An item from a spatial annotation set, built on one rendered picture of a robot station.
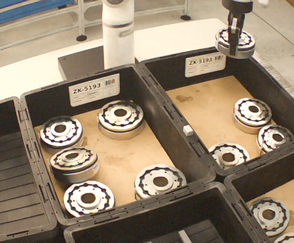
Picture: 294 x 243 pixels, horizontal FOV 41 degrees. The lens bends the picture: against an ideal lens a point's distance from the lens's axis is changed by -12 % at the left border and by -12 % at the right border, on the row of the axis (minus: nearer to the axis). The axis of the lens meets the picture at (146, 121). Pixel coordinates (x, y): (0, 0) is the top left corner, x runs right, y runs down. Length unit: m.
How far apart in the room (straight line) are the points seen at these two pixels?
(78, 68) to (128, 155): 0.49
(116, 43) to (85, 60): 0.19
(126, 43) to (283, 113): 0.50
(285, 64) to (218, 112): 1.92
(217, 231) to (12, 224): 0.41
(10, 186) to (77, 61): 0.61
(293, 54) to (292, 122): 2.12
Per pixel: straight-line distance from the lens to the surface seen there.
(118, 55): 1.25
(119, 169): 0.91
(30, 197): 0.89
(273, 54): 3.02
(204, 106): 1.07
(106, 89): 1.03
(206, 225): 0.83
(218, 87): 1.14
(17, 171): 0.95
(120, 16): 1.20
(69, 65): 1.38
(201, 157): 0.80
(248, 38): 1.03
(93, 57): 1.40
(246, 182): 0.81
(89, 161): 0.85
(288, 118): 1.02
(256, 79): 1.10
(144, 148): 0.96
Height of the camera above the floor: 1.50
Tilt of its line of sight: 41 degrees down
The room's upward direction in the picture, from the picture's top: straight up
